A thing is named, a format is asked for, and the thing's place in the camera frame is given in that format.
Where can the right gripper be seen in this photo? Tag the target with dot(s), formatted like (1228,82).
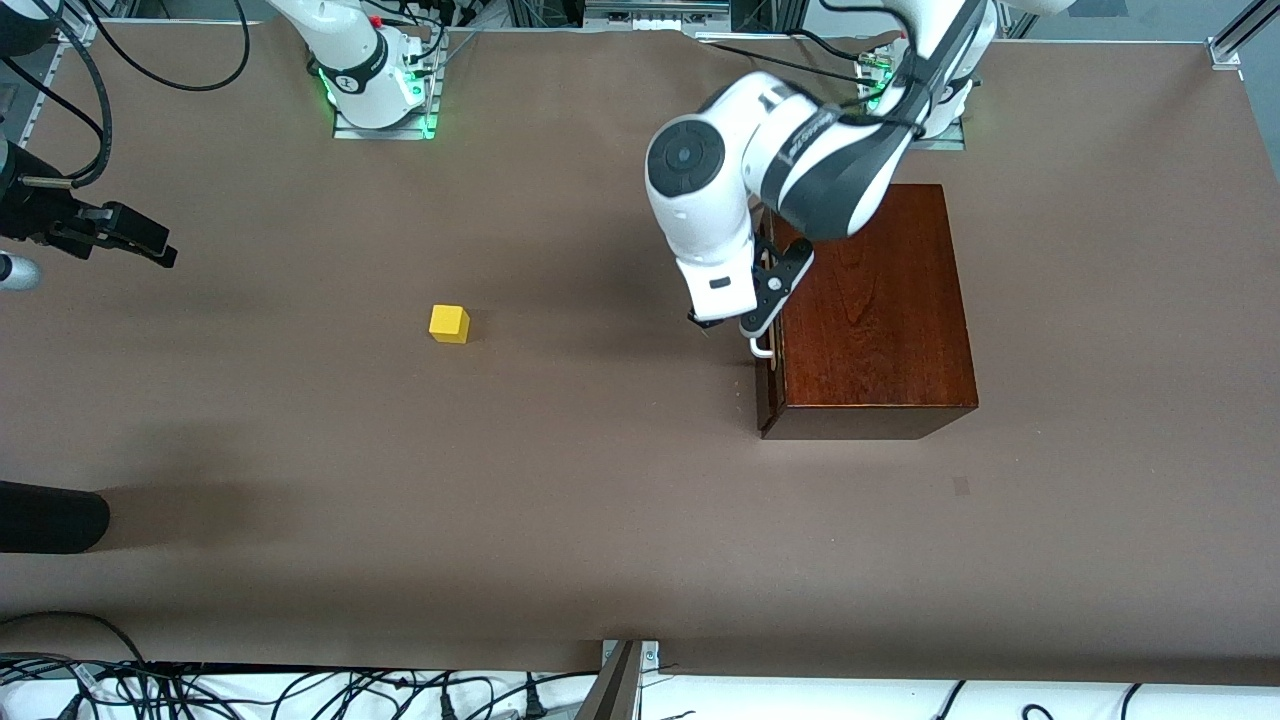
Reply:
(28,208)

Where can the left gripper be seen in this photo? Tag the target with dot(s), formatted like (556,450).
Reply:
(705,323)

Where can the yellow block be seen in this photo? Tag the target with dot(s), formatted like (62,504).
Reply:
(448,325)

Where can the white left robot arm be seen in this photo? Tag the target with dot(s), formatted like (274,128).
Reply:
(700,220)

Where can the dark brown wooden cabinet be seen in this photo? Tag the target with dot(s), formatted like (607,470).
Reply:
(880,320)

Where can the black ribbed foam cylinder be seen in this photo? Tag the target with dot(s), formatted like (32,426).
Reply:
(50,517)

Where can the silver power strip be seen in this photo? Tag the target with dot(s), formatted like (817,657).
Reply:
(650,15)

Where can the aluminium profile bar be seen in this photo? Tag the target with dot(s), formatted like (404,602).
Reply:
(615,690)

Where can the aluminium frame corner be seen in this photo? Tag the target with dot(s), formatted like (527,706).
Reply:
(72,22)
(1225,52)

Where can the small metal bracket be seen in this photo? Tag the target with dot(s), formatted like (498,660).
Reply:
(650,655)

